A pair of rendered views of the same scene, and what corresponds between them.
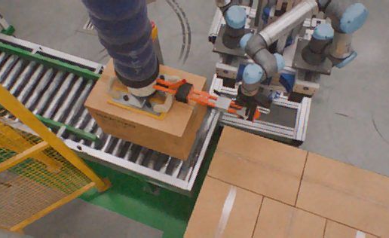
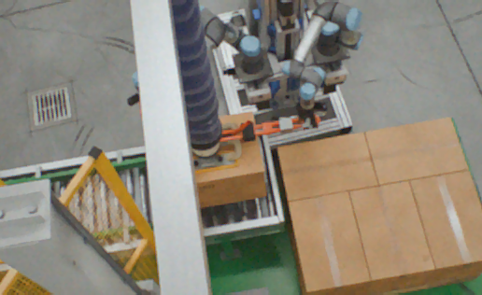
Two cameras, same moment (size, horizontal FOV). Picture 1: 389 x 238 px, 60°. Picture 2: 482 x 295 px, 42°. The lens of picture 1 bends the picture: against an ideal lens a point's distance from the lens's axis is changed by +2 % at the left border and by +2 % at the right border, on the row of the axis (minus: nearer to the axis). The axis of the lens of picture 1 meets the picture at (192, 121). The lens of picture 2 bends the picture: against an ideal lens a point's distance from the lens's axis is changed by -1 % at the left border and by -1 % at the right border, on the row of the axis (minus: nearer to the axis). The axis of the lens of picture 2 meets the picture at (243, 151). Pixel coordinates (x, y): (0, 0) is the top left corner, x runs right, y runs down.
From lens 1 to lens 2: 190 cm
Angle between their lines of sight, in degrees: 12
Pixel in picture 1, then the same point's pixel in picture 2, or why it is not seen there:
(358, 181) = (417, 135)
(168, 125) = (247, 167)
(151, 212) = (243, 275)
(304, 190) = (378, 167)
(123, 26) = (208, 104)
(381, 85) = (390, 34)
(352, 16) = (353, 20)
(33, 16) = not seen: outside the picture
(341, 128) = (377, 94)
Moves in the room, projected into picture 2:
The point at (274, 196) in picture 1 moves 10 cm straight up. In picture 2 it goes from (357, 187) to (359, 181)
